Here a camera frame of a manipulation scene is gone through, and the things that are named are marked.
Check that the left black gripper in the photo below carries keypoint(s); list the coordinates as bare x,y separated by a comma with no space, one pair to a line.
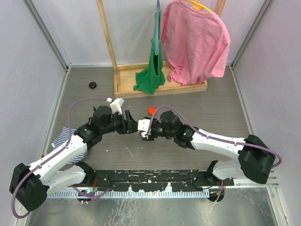
128,126

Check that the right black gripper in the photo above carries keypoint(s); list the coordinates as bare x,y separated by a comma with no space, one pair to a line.
151,135

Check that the orange earbud case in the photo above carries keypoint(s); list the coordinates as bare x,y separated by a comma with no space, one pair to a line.
152,111

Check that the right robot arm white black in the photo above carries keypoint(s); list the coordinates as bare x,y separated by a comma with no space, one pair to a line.
249,157

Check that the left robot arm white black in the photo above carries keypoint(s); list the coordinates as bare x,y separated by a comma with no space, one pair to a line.
32,184

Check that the black earbud case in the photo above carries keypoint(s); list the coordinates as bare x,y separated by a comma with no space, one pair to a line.
92,85

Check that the green tank top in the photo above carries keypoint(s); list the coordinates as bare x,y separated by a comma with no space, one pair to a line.
149,79

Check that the wooden clothes rack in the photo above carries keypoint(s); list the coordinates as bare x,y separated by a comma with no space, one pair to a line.
124,75

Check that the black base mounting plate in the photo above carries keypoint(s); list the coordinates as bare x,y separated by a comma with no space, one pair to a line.
186,180

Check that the blue white striped cloth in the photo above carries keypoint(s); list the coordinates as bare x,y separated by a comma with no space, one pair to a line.
61,139

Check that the pink t-shirt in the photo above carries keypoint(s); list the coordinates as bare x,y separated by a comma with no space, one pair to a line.
196,43

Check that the grey-blue clothes hanger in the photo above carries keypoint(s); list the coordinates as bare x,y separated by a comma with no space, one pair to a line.
157,28

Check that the yellow clothes hanger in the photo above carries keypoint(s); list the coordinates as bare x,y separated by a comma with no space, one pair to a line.
198,6

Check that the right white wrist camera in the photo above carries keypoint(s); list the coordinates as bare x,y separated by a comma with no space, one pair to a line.
143,126

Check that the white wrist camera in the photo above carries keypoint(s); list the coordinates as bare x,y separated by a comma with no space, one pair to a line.
143,126
116,104

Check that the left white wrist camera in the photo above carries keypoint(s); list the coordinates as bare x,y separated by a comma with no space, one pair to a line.
116,104

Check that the grey slotted cable duct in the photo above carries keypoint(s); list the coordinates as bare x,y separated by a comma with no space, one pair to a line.
168,193

